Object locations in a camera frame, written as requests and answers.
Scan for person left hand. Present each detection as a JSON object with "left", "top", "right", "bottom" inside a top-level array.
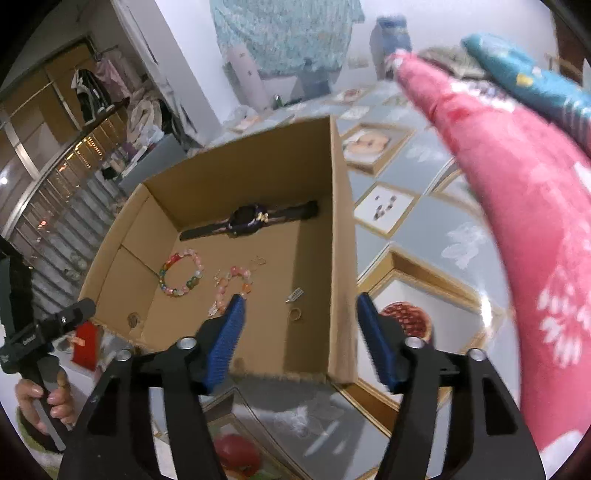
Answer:
[{"left": 15, "top": 369, "right": 77, "bottom": 436}]

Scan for red gift box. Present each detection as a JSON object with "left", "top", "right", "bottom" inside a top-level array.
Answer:
[{"left": 70, "top": 321, "right": 103, "bottom": 371}]

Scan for metal stair railing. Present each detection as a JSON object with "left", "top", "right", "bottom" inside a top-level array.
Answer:
[{"left": 1, "top": 102, "right": 127, "bottom": 304}]

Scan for teal patterned pillow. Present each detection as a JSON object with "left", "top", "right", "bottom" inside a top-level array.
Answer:
[{"left": 462, "top": 34, "right": 590, "bottom": 152}]

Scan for small silver hair clip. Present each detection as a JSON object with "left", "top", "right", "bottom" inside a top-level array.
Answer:
[{"left": 286, "top": 288, "right": 304, "bottom": 303}]

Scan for pink strap smart watch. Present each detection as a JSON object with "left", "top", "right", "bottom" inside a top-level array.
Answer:
[{"left": 179, "top": 200, "right": 320, "bottom": 241}]

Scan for pink cylinder roll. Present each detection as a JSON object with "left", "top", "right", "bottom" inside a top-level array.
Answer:
[{"left": 228, "top": 44, "right": 271, "bottom": 112}]

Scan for blue floral hanging cloth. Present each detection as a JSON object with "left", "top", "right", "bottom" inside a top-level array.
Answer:
[{"left": 211, "top": 0, "right": 365, "bottom": 77}]

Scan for brown cardboard box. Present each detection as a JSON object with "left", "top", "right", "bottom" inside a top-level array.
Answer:
[{"left": 81, "top": 117, "right": 356, "bottom": 383}]

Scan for pink floral blanket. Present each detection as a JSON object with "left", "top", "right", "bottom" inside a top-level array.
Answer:
[{"left": 389, "top": 50, "right": 590, "bottom": 474}]

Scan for pink orange bead bracelet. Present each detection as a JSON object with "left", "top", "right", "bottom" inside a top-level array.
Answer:
[{"left": 208, "top": 264, "right": 254, "bottom": 319}]

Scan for grey storage box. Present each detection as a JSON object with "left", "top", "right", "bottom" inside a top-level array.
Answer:
[{"left": 119, "top": 134, "right": 186, "bottom": 196}]

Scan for blue water jug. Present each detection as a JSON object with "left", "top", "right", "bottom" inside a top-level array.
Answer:
[{"left": 370, "top": 15, "right": 412, "bottom": 80}]

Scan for multicolour glass bead bracelet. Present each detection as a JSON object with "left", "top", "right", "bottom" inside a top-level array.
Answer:
[{"left": 157, "top": 247, "right": 205, "bottom": 298}]

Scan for empty clear water bottle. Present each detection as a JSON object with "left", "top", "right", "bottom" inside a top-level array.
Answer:
[{"left": 298, "top": 58, "right": 331, "bottom": 100}]

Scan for hanging clothes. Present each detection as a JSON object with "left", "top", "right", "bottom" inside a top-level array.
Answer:
[{"left": 70, "top": 57, "right": 131, "bottom": 125}]

